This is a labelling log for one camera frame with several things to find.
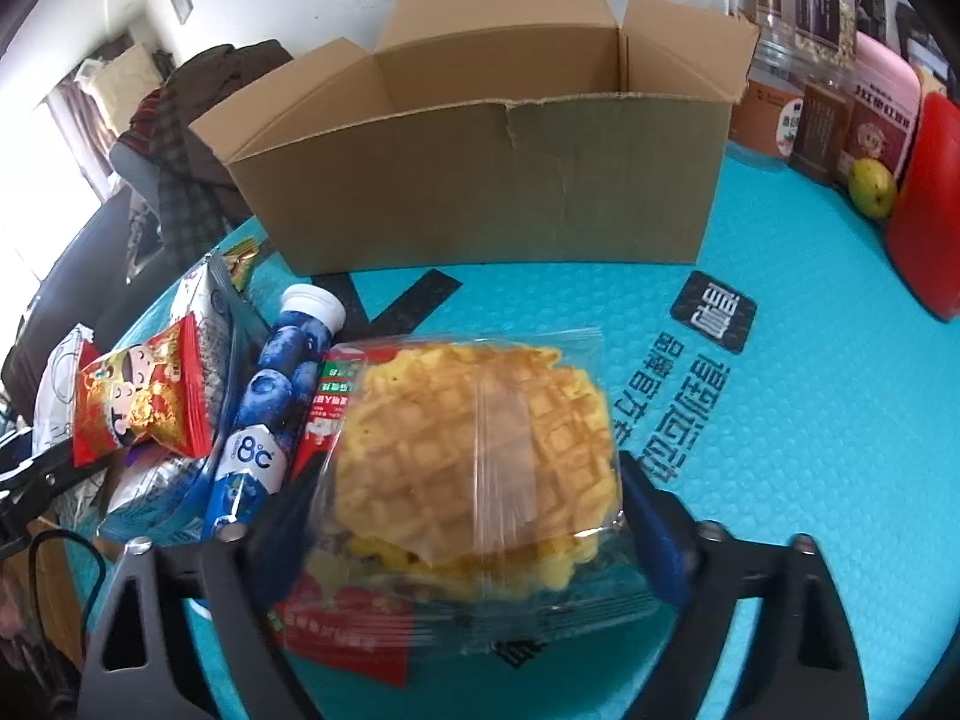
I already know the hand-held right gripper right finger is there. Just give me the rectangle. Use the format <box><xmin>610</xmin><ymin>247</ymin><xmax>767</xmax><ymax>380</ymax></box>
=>
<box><xmin>615</xmin><ymin>454</ymin><xmax>875</xmax><ymax>720</ymax></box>

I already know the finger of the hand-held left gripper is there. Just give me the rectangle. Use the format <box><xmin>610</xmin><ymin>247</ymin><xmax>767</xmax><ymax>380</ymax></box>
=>
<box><xmin>0</xmin><ymin>427</ymin><xmax>80</xmax><ymax>511</ymax></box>

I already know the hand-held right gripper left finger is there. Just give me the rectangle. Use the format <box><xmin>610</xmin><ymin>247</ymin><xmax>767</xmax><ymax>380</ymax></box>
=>
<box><xmin>75</xmin><ymin>480</ymin><xmax>331</xmax><ymax>720</ymax></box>

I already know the red cartoon snack packet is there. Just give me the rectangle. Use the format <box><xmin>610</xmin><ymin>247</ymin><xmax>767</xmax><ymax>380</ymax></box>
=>
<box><xmin>73</xmin><ymin>313</ymin><xmax>215</xmax><ymax>467</ymax></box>

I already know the blue blueberry print tube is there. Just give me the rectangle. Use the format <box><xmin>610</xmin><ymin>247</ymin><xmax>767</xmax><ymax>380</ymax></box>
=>
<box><xmin>204</xmin><ymin>283</ymin><xmax>347</xmax><ymax>541</ymax></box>

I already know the clear waffle packet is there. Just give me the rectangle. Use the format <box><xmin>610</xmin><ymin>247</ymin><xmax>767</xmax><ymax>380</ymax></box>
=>
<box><xmin>274</xmin><ymin>330</ymin><xmax>653</xmax><ymax>687</ymax></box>

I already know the purple white snack packet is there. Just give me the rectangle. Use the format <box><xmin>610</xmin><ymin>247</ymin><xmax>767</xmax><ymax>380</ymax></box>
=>
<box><xmin>97</xmin><ymin>251</ymin><xmax>260</xmax><ymax>547</ymax></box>

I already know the cardboard box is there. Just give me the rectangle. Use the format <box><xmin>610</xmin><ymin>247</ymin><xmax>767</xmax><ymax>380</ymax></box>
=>
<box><xmin>187</xmin><ymin>0</ymin><xmax>760</xmax><ymax>276</ymax></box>

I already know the white bread packet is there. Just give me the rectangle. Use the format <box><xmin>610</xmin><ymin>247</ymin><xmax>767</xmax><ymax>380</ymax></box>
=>
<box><xmin>34</xmin><ymin>324</ymin><xmax>98</xmax><ymax>451</ymax></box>

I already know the teal foam mat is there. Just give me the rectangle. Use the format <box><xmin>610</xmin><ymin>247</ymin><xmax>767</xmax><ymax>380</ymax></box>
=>
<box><xmin>75</xmin><ymin>142</ymin><xmax>960</xmax><ymax>720</ymax></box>

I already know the floral patterned cloth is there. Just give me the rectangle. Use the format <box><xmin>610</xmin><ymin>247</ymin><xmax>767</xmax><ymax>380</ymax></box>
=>
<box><xmin>0</xmin><ymin>577</ymin><xmax>76</xmax><ymax>698</ymax></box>

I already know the black chair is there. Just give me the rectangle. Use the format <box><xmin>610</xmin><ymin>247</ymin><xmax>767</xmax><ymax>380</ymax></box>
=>
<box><xmin>0</xmin><ymin>184</ymin><xmax>140</xmax><ymax>421</ymax></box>

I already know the gold green snack packet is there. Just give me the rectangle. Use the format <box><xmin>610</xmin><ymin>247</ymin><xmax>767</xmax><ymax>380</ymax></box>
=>
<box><xmin>221</xmin><ymin>236</ymin><xmax>263</xmax><ymax>293</ymax></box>

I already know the plaid garment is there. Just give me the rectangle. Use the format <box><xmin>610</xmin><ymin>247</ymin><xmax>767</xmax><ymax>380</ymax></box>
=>
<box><xmin>120</xmin><ymin>86</ymin><xmax>248</xmax><ymax>263</ymax></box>

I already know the beige cushion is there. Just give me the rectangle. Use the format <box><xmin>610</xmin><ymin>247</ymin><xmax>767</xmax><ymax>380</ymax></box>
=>
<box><xmin>94</xmin><ymin>41</ymin><xmax>162</xmax><ymax>113</ymax></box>

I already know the green pear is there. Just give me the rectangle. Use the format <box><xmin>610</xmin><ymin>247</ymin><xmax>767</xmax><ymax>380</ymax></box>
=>
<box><xmin>847</xmin><ymin>157</ymin><xmax>899</xmax><ymax>221</ymax></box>

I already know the brown powder jar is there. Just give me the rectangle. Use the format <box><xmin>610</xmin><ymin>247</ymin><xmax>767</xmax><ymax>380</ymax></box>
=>
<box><xmin>729</xmin><ymin>37</ymin><xmax>807</xmax><ymax>160</ymax></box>

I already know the red canister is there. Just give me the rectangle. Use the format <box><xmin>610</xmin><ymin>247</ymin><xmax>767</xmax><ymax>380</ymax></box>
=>
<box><xmin>885</xmin><ymin>90</ymin><xmax>960</xmax><ymax>323</ymax></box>

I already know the dark brown label jar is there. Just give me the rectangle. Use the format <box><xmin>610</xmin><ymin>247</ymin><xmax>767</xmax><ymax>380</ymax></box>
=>
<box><xmin>787</xmin><ymin>79</ymin><xmax>856</xmax><ymax>188</ymax></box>

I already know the pink canister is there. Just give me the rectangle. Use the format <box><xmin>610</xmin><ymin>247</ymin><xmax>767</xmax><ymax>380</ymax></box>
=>
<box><xmin>840</xmin><ymin>31</ymin><xmax>922</xmax><ymax>185</ymax></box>

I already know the black box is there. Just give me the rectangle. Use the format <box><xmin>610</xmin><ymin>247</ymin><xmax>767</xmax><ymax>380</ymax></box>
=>
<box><xmin>896</xmin><ymin>4</ymin><xmax>950</xmax><ymax>83</ymax></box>

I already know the clear jar of nuts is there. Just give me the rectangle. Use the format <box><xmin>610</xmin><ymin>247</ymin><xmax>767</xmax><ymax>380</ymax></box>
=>
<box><xmin>791</xmin><ymin>0</ymin><xmax>860</xmax><ymax>65</ymax></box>

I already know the black cable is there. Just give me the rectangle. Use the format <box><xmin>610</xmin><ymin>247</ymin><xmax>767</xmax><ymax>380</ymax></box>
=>
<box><xmin>26</xmin><ymin>529</ymin><xmax>106</xmax><ymax>642</ymax></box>

